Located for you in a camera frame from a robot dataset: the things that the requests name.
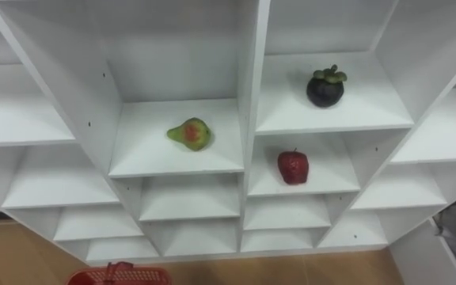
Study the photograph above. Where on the dark purple mangosteen soft toy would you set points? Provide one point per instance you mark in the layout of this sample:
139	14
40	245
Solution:
325	92

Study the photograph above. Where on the red strawberry soft toy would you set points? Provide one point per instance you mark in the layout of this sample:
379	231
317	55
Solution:
293	167

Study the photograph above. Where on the red plastic basket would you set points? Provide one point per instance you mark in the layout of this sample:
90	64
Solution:
125	276

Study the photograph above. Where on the white cubby shelf unit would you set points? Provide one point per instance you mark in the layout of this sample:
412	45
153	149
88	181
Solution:
180	158

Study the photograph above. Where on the green pear soft toy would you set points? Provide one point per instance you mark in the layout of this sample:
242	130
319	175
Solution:
191	134

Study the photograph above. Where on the white side cabinet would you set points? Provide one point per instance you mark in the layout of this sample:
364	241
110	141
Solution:
422	257

